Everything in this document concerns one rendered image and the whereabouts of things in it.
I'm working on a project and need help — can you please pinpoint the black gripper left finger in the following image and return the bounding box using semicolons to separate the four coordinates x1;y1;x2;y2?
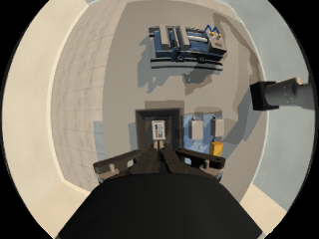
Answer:
93;140;160;184

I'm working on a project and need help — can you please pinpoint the yellow-orange block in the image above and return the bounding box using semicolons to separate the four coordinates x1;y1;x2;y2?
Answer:
209;141;223;156

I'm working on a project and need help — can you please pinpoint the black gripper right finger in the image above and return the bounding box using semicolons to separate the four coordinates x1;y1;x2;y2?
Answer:
159;140;225;182

